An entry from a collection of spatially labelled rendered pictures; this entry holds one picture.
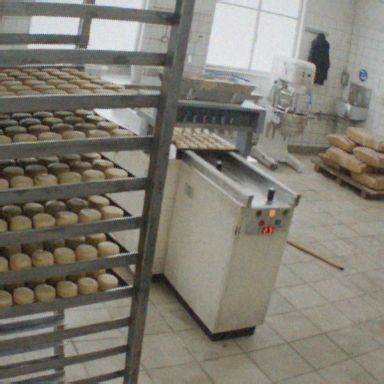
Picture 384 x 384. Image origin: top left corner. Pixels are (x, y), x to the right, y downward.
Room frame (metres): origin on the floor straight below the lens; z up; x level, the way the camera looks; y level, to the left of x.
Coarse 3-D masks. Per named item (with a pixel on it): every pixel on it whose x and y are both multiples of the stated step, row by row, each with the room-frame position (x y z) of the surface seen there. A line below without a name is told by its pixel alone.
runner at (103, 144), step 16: (0, 144) 0.85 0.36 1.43; (16, 144) 0.87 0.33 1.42; (32, 144) 0.89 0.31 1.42; (48, 144) 0.92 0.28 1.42; (64, 144) 0.94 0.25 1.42; (80, 144) 0.96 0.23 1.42; (96, 144) 0.99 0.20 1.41; (112, 144) 1.01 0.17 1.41; (128, 144) 1.04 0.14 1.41; (144, 144) 1.06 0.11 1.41
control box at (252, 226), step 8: (256, 208) 2.38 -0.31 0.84; (264, 208) 2.40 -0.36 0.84; (272, 208) 2.43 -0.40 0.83; (280, 208) 2.45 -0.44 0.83; (288, 208) 2.48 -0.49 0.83; (248, 216) 2.39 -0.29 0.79; (256, 216) 2.38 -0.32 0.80; (264, 216) 2.41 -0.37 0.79; (272, 216) 2.43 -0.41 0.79; (280, 216) 2.46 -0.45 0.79; (288, 216) 2.48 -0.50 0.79; (248, 224) 2.38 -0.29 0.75; (256, 224) 2.39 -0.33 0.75; (264, 224) 2.42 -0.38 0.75; (272, 224) 2.44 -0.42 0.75; (280, 224) 2.46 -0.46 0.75; (248, 232) 2.37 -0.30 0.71; (256, 232) 2.40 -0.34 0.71; (272, 232) 2.44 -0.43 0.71; (280, 232) 2.47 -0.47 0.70
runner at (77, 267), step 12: (60, 264) 0.95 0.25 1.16; (72, 264) 0.97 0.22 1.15; (84, 264) 0.98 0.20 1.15; (96, 264) 1.00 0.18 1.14; (108, 264) 1.03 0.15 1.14; (120, 264) 1.05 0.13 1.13; (132, 264) 1.07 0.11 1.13; (0, 276) 0.85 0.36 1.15; (12, 276) 0.87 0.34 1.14; (24, 276) 0.89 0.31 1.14; (36, 276) 0.91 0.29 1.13; (48, 276) 0.93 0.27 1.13
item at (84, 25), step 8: (88, 0) 1.40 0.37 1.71; (80, 24) 1.40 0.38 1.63; (88, 24) 1.40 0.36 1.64; (80, 32) 1.39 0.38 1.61; (88, 32) 1.41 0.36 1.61; (72, 64) 1.41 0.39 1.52; (80, 64) 1.40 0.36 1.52; (56, 312) 1.39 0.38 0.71; (56, 328) 1.39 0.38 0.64; (56, 352) 1.40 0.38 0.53; (64, 368) 1.41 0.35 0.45
